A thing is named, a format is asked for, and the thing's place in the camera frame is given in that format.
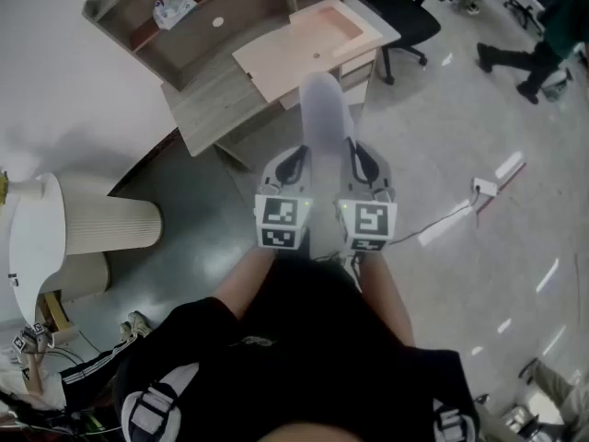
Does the white power strip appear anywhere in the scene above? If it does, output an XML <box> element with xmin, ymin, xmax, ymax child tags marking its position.
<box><xmin>472</xmin><ymin>177</ymin><xmax>499</xmax><ymax>197</ymax></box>

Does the person's chin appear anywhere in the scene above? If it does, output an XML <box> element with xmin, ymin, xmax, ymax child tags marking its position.
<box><xmin>257</xmin><ymin>421</ymin><xmax>369</xmax><ymax>442</ymax></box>

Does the person's black shirt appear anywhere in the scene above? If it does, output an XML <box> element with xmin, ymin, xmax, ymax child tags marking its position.
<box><xmin>112</xmin><ymin>258</ymin><xmax>482</xmax><ymax>442</ymax></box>

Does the pink tray board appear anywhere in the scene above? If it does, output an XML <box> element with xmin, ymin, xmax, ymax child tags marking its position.
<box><xmin>232</xmin><ymin>0</ymin><xmax>401</xmax><ymax>109</ymax></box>

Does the black office chair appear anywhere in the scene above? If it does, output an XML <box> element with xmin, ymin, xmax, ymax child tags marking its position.
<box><xmin>344</xmin><ymin>0</ymin><xmax>447</xmax><ymax>86</ymax></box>

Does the plastic tissue pack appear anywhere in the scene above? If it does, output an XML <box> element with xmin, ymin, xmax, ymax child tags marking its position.
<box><xmin>153</xmin><ymin>0</ymin><xmax>199</xmax><ymax>30</ymax></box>

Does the black power cable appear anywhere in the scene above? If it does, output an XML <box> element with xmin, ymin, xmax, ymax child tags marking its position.
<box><xmin>388</xmin><ymin>191</ymin><xmax>475</xmax><ymax>246</ymax></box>

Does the person's left forearm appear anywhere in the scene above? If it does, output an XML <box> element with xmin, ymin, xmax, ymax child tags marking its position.
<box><xmin>214</xmin><ymin>245</ymin><xmax>278</xmax><ymax>322</ymax></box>

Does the person's right forearm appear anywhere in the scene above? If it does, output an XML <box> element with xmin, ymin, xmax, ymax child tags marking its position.
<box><xmin>358</xmin><ymin>251</ymin><xmax>418</xmax><ymax>345</ymax></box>

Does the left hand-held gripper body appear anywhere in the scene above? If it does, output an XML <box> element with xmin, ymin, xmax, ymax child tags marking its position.
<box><xmin>254</xmin><ymin>177</ymin><xmax>315</xmax><ymax>251</ymax></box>

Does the white fluted reception counter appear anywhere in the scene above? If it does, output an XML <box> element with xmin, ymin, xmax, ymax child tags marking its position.
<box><xmin>7</xmin><ymin>171</ymin><xmax>165</xmax><ymax>329</ymax></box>

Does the white black shoulder strap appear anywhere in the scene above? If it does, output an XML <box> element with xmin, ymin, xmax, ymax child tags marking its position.
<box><xmin>432</xmin><ymin>398</ymin><xmax>480</xmax><ymax>442</ymax></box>
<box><xmin>120</xmin><ymin>364</ymin><xmax>200</xmax><ymax>442</ymax></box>

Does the white translucent sheet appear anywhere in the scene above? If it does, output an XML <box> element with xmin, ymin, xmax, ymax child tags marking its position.
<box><xmin>297</xmin><ymin>71</ymin><xmax>358</xmax><ymax>262</ymax></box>

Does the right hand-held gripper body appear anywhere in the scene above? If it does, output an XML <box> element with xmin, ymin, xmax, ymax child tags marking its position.
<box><xmin>338</xmin><ymin>185</ymin><xmax>398</xmax><ymax>253</ymax></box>

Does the black swivel chair base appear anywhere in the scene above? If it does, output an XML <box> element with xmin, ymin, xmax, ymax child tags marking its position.
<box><xmin>502</xmin><ymin>0</ymin><xmax>547</xmax><ymax>34</ymax></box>

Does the grey wooden desk with shelves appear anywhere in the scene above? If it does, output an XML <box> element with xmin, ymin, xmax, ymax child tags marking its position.
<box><xmin>82</xmin><ymin>0</ymin><xmax>401</xmax><ymax>172</ymax></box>

